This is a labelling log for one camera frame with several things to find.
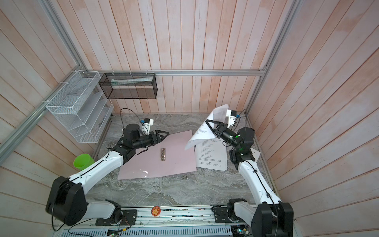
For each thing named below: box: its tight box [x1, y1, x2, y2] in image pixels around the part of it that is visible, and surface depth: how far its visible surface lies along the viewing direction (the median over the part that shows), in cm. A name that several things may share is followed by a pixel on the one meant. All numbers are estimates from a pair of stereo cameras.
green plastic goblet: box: [73, 153, 95, 171], surface depth 78 cm
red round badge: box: [151, 205, 162, 217], surface depth 78 cm
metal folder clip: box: [160, 147, 166, 162], surface depth 97 cm
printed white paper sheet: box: [184, 103, 229, 151], surface depth 69 cm
